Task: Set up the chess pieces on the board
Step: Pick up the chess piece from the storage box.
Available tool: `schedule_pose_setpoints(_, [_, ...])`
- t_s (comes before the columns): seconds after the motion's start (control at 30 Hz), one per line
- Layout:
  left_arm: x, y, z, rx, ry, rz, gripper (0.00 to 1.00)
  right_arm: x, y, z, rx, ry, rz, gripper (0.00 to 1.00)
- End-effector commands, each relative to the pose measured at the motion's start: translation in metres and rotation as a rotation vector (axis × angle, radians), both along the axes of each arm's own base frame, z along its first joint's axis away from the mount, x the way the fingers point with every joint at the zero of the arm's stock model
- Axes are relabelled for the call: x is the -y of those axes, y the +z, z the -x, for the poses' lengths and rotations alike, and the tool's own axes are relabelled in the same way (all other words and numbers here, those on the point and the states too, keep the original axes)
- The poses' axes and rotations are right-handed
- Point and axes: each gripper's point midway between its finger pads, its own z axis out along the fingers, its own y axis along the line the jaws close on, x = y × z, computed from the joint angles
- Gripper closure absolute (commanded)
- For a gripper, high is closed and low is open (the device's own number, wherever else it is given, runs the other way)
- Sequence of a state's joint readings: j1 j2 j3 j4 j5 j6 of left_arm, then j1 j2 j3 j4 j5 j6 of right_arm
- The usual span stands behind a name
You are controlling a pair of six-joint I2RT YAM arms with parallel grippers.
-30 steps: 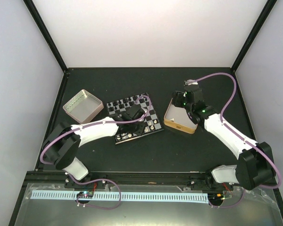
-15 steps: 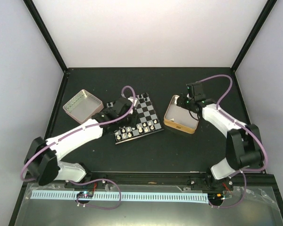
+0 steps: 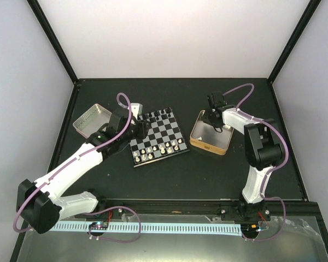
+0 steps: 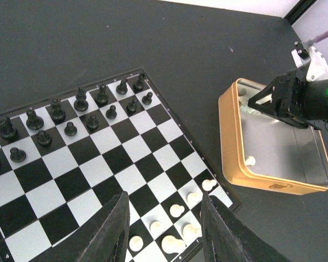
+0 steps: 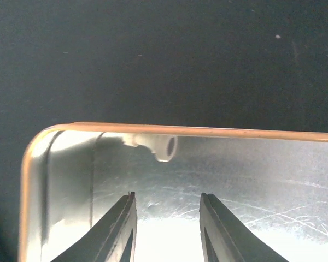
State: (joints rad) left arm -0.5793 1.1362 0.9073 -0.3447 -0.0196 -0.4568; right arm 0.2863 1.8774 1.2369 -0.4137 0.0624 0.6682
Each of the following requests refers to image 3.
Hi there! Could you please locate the black frame post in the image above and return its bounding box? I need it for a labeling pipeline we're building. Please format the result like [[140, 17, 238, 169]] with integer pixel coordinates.
[[267, 0, 321, 84], [27, 0, 78, 83]]

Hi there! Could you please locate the black frame post left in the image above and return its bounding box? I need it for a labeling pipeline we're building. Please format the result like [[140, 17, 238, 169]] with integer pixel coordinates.
[[27, 0, 78, 83]]

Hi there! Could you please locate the black white chessboard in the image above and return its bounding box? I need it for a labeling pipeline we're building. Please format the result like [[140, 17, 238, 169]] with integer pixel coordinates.
[[130, 107, 189, 168]]

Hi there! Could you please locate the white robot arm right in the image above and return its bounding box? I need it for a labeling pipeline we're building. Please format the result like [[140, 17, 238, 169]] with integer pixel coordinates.
[[203, 92, 289, 221]]

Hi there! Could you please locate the black frame post right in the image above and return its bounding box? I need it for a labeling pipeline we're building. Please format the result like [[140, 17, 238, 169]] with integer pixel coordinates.
[[267, 0, 321, 84]]

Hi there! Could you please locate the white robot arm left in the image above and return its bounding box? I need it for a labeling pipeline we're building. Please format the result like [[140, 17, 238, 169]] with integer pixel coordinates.
[[16, 103, 148, 234]]

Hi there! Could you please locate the gold metal tin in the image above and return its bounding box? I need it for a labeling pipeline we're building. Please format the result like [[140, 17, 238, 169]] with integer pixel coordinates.
[[189, 110, 234, 156]]

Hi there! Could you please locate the pink metal tin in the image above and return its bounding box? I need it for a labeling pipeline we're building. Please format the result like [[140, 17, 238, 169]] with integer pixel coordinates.
[[73, 104, 112, 138]]

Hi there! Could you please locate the white slotted cable duct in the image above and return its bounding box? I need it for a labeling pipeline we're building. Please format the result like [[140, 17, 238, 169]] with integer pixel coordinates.
[[50, 221, 242, 236]]

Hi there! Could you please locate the black front rail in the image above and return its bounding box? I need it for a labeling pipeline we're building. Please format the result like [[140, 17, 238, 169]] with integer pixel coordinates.
[[92, 199, 322, 221]]

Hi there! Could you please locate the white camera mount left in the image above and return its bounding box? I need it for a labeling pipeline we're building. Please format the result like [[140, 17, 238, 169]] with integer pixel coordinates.
[[128, 103, 143, 120]]

